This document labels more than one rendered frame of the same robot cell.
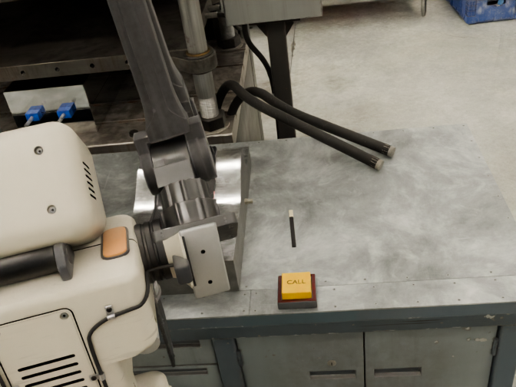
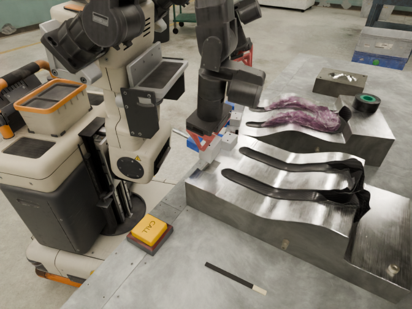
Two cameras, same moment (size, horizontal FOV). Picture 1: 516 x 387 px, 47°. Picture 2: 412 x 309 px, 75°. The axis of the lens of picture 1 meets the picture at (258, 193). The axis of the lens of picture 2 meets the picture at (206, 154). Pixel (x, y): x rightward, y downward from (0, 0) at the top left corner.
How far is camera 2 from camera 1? 1.25 m
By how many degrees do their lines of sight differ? 83
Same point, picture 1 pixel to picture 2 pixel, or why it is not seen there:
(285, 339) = not seen: hidden behind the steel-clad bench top
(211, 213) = (59, 34)
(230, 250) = (196, 183)
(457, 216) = not seen: outside the picture
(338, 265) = (153, 286)
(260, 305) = (162, 209)
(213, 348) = not seen: hidden behind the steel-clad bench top
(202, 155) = (86, 11)
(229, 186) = (286, 211)
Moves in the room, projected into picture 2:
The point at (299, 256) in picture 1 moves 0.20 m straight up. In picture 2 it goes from (190, 260) to (186, 202)
